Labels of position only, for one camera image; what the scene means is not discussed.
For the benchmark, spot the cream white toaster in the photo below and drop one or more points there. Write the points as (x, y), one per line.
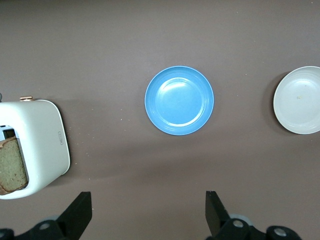
(42, 140)

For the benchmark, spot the beige plate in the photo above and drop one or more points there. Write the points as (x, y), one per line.
(300, 100)

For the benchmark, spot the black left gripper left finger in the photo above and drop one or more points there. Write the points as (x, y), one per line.
(75, 217)

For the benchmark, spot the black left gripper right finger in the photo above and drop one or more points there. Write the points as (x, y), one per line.
(215, 215)

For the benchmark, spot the brown bread slice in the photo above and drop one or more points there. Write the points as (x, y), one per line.
(12, 165)
(3, 191)

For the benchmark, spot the blue plate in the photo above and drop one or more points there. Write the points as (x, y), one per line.
(179, 100)

